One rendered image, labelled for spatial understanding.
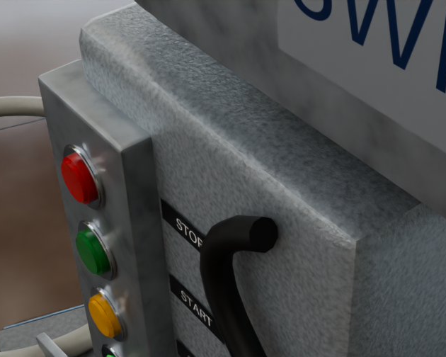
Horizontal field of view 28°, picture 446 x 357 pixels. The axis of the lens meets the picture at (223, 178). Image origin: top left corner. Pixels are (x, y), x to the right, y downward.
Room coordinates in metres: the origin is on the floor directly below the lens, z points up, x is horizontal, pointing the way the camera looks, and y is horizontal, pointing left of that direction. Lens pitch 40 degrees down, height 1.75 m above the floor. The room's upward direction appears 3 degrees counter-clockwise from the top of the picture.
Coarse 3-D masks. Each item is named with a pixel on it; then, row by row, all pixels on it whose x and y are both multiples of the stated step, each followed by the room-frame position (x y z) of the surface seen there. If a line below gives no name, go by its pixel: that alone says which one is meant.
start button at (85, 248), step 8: (80, 232) 0.34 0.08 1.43; (88, 232) 0.34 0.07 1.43; (80, 240) 0.34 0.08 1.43; (88, 240) 0.34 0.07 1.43; (80, 248) 0.34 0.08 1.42; (88, 248) 0.33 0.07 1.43; (96, 248) 0.33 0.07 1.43; (88, 256) 0.34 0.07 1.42; (96, 256) 0.33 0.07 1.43; (104, 256) 0.33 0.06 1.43; (88, 264) 0.34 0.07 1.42; (96, 264) 0.33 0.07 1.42; (104, 264) 0.33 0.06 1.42; (96, 272) 0.33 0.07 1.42; (104, 272) 0.33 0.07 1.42
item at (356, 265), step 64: (128, 64) 0.34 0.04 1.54; (192, 64) 0.33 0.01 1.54; (192, 128) 0.29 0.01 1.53; (256, 128) 0.28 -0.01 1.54; (192, 192) 0.29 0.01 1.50; (256, 192) 0.26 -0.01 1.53; (320, 192) 0.24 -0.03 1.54; (384, 192) 0.24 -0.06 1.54; (192, 256) 0.30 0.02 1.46; (256, 256) 0.26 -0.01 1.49; (320, 256) 0.23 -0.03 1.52; (384, 256) 0.22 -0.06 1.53; (192, 320) 0.30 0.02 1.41; (256, 320) 0.26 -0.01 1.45; (320, 320) 0.23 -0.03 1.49; (384, 320) 0.22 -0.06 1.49
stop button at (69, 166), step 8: (64, 160) 0.35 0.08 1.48; (72, 160) 0.34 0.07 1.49; (64, 168) 0.34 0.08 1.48; (72, 168) 0.34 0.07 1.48; (80, 168) 0.33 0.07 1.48; (64, 176) 0.34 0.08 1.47; (72, 176) 0.34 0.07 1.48; (80, 176) 0.33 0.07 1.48; (88, 176) 0.33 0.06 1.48; (72, 184) 0.34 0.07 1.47; (80, 184) 0.33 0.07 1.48; (88, 184) 0.33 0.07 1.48; (72, 192) 0.34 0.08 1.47; (80, 192) 0.33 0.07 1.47; (88, 192) 0.33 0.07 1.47; (80, 200) 0.33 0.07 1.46; (88, 200) 0.33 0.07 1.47
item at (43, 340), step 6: (36, 336) 0.68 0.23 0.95; (42, 336) 0.68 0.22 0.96; (48, 336) 0.68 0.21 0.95; (42, 342) 0.67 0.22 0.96; (48, 342) 0.67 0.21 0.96; (42, 348) 0.67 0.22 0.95; (48, 348) 0.66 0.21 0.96; (54, 348) 0.66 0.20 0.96; (48, 354) 0.66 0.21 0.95; (54, 354) 0.65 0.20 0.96; (60, 354) 0.65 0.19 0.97; (84, 354) 0.68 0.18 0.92; (90, 354) 0.68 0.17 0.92
